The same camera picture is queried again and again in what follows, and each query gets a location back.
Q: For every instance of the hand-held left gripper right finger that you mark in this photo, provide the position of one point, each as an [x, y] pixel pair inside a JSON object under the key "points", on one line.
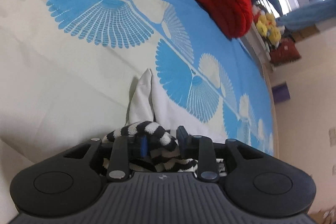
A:
{"points": [[181, 134]]}

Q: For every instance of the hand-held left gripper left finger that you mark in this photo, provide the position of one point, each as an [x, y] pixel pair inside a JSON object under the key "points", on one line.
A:
{"points": [[143, 145]]}

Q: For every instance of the striped shirt with white vest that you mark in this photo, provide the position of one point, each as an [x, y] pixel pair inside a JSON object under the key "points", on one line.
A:
{"points": [[157, 134]]}

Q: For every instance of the purple paper bag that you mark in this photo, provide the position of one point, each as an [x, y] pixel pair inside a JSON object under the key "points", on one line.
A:
{"points": [[281, 92]]}

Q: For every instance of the blue white printed bed sheet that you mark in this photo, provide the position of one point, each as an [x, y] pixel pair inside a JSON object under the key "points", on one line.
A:
{"points": [[78, 56]]}

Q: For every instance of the yellow plush toys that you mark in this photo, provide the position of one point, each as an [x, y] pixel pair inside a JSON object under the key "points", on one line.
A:
{"points": [[269, 27]]}

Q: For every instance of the blue curtain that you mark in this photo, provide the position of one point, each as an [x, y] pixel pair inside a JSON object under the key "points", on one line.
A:
{"points": [[307, 15]]}

